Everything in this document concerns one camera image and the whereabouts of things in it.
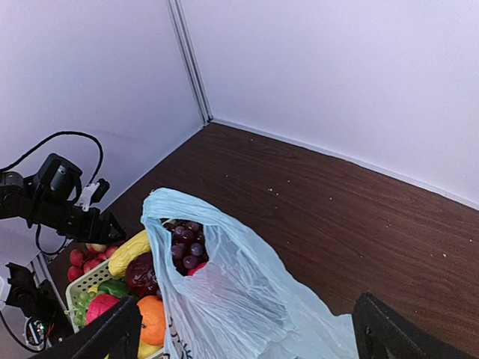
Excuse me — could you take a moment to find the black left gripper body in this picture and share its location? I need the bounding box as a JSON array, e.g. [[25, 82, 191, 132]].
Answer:
[[55, 206, 109, 243]]

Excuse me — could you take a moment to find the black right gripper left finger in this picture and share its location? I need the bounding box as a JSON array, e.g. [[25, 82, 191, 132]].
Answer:
[[48, 297, 142, 358]]

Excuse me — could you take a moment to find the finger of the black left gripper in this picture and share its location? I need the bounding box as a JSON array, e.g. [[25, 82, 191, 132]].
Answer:
[[100, 211, 126, 239]]

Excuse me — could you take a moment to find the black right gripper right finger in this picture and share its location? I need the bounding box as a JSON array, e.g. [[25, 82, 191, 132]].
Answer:
[[352, 292, 471, 359]]

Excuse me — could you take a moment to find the red lychee bunch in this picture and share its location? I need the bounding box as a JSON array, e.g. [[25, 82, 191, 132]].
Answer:
[[67, 244, 118, 283]]

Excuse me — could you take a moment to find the light blue plastic bag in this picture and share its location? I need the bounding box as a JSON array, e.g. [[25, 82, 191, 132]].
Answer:
[[141, 188, 358, 358]]

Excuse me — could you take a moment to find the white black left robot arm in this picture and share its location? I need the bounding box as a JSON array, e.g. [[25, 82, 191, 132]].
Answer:
[[1, 153, 126, 245]]

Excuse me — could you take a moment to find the orange fruit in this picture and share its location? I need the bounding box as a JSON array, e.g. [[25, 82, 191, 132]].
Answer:
[[137, 295, 167, 347]]

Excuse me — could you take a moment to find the long yellow fruit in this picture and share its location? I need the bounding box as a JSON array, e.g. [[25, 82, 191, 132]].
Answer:
[[108, 230, 151, 277]]

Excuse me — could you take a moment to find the dark red fruit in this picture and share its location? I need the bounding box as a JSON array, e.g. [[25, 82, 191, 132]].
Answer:
[[126, 252, 159, 298]]

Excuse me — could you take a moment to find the pink red round fruit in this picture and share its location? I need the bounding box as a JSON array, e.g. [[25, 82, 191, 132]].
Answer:
[[188, 262, 207, 276]]

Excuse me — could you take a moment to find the small yellow lemon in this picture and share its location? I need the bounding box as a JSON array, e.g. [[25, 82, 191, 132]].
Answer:
[[138, 340, 163, 359]]

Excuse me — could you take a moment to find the red apple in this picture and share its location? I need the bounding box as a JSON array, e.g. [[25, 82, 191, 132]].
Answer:
[[86, 294, 120, 325]]

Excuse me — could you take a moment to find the green grape bunch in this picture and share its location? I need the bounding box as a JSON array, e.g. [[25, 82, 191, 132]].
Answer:
[[65, 292, 96, 328]]

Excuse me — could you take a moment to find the beige perforated plastic basket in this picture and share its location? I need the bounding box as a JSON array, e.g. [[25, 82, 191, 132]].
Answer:
[[65, 257, 165, 359]]

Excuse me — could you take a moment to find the dark purple grape bunch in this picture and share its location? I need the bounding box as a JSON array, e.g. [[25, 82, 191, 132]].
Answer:
[[162, 219, 209, 277]]

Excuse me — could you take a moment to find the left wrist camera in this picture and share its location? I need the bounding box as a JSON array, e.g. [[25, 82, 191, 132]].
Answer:
[[76, 178, 110, 212]]

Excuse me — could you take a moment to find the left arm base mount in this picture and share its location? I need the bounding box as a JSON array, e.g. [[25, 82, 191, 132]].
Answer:
[[1, 263, 73, 355]]

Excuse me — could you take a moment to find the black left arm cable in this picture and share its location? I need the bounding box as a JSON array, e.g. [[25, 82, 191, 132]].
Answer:
[[0, 130, 105, 257]]

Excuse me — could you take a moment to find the left aluminium frame post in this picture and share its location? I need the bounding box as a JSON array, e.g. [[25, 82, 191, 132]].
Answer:
[[166, 0, 214, 126]]

